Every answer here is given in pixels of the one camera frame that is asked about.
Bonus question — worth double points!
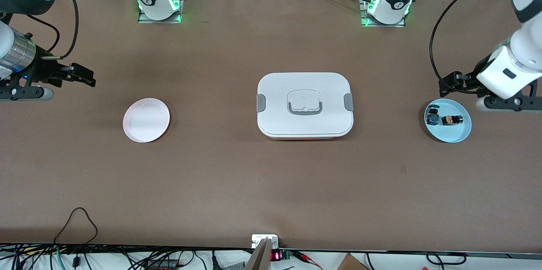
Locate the orange push button switch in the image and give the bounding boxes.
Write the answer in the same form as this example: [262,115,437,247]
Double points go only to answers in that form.
[440,114,463,127]

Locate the white lunch box grey clips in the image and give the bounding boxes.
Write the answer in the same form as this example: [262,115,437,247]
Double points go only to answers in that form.
[256,72,354,141]

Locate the small white box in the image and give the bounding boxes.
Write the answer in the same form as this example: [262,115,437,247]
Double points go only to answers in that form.
[252,234,279,248]

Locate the round light blue plate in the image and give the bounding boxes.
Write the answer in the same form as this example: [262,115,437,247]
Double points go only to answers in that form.
[424,99,472,143]

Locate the round pink plate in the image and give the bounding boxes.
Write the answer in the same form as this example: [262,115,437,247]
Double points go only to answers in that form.
[123,98,171,143]

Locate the orange red device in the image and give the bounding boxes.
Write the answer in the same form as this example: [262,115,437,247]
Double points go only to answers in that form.
[146,259,178,270]

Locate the red clip lead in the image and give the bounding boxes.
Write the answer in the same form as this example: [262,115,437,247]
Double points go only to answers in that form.
[292,251,323,269]

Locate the aluminium profile bar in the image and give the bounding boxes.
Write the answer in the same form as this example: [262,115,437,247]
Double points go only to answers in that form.
[243,238,274,270]

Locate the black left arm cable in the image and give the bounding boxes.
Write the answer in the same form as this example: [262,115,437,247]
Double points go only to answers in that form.
[429,0,523,93]

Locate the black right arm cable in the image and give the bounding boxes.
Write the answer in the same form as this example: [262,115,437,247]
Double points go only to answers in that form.
[23,0,80,60]

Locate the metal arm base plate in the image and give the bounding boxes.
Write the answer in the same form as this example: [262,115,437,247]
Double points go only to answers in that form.
[138,0,187,24]
[359,0,406,28]

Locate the thin black looped cable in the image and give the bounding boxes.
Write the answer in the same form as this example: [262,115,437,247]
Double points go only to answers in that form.
[54,207,99,246]

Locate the black oval cable loop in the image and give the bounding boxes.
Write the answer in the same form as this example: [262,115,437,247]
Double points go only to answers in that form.
[426,252,467,265]

